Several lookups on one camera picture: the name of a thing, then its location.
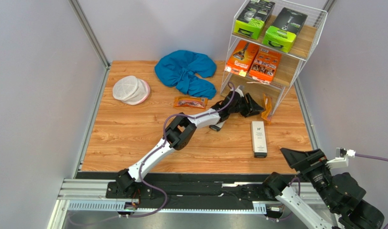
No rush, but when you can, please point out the orange razor bag horizontal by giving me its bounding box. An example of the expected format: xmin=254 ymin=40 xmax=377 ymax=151
xmin=173 ymin=96 xmax=208 ymax=109

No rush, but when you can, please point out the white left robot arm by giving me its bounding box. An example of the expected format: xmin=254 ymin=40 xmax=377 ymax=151
xmin=107 ymin=89 xmax=265 ymax=197

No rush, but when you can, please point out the white wire wooden shelf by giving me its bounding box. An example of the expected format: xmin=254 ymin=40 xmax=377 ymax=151
xmin=220 ymin=0 xmax=328 ymax=115

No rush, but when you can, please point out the blue cloth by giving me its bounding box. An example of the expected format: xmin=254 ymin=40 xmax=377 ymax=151
xmin=154 ymin=50 xmax=217 ymax=99

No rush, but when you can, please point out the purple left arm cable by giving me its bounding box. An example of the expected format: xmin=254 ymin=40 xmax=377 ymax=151
xmin=117 ymin=82 xmax=236 ymax=218

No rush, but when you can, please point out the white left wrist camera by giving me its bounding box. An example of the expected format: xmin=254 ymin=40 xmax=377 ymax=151
xmin=235 ymin=85 xmax=244 ymax=97

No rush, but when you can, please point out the white mesh laundry bag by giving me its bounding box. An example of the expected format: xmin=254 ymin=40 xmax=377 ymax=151
xmin=112 ymin=75 xmax=150 ymax=105

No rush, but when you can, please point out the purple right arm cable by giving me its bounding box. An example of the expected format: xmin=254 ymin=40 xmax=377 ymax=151
xmin=266 ymin=153 xmax=388 ymax=229

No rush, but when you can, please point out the white tall box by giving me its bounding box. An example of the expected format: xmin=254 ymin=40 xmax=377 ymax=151
xmin=251 ymin=121 xmax=268 ymax=158
xmin=209 ymin=120 xmax=226 ymax=132

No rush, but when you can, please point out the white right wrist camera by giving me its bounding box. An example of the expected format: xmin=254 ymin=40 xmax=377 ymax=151
xmin=327 ymin=147 xmax=356 ymax=169

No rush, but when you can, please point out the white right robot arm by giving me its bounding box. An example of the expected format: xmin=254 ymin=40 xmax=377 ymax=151
xmin=262 ymin=148 xmax=385 ymax=229

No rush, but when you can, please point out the white tall box far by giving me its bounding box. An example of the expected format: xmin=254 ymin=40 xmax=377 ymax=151
xmin=251 ymin=121 xmax=268 ymax=158

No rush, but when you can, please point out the black mounting rail base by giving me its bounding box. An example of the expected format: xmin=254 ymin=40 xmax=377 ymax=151
xmin=58 ymin=172 xmax=289 ymax=218

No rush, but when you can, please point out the white tall box near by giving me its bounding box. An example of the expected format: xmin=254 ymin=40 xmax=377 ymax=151
xmin=209 ymin=120 xmax=226 ymax=132

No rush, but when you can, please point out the black green box on shelf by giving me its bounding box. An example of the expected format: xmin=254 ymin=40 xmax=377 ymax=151
xmin=233 ymin=0 xmax=275 ymax=40

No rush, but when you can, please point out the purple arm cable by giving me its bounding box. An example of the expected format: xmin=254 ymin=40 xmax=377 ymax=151
xmin=266 ymin=153 xmax=388 ymax=229
xmin=117 ymin=82 xmax=236 ymax=218

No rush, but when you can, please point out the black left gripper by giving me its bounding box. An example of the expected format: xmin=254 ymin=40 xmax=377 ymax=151
xmin=229 ymin=94 xmax=265 ymax=119

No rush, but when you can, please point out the orange razor bag vertical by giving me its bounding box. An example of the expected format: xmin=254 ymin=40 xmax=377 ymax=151
xmin=261 ymin=93 xmax=273 ymax=125

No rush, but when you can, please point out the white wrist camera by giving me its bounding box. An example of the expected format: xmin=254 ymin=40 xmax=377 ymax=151
xmin=327 ymin=147 xmax=356 ymax=169
xmin=235 ymin=85 xmax=244 ymax=97

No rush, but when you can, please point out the orange razor box back side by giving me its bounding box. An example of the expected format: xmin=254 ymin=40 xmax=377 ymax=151
xmin=248 ymin=48 xmax=282 ymax=84

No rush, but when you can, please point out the orange Gillette Fusion5 box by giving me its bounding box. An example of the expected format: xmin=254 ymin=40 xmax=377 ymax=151
xmin=224 ymin=40 xmax=260 ymax=77

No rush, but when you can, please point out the black green Gillette Labs box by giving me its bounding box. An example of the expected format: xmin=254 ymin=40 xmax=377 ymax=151
xmin=262 ymin=8 xmax=308 ymax=53

